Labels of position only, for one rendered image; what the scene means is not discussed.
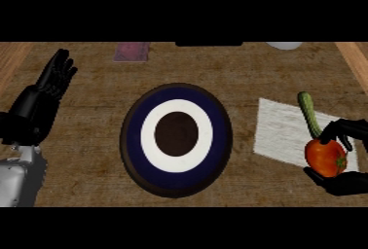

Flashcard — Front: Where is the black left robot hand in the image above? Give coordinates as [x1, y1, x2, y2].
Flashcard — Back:
[0, 48, 78, 147]

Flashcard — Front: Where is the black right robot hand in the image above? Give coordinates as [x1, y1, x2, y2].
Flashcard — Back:
[301, 118, 368, 197]

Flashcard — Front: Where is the red tomato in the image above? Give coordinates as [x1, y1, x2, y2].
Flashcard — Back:
[303, 138, 347, 178]

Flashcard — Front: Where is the white placemat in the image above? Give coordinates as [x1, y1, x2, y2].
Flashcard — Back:
[251, 97, 359, 173]

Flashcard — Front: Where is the blue white brown plate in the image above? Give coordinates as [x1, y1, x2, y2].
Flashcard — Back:
[120, 83, 235, 199]

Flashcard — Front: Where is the pink box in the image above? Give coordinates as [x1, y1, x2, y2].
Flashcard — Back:
[112, 42, 152, 63]

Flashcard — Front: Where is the green cucumber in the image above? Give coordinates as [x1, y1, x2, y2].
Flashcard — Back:
[295, 90, 324, 140]

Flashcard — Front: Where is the black appliance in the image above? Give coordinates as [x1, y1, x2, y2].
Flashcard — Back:
[174, 41, 244, 48]

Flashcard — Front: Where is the white bowl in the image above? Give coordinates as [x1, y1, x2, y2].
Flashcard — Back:
[264, 41, 304, 51]

